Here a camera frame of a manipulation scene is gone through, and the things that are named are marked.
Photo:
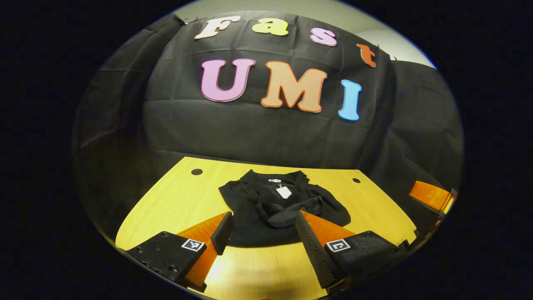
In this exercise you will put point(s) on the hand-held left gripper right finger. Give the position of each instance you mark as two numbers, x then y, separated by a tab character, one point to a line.
312	250

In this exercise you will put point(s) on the black collared shirt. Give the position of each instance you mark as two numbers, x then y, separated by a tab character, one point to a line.
258	225

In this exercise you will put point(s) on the white paper hang tag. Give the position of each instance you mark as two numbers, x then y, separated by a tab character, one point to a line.
284	192

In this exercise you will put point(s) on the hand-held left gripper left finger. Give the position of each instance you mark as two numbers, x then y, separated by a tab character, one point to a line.
222	233

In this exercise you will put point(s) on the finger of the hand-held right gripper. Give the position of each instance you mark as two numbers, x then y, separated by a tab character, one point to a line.
431	196

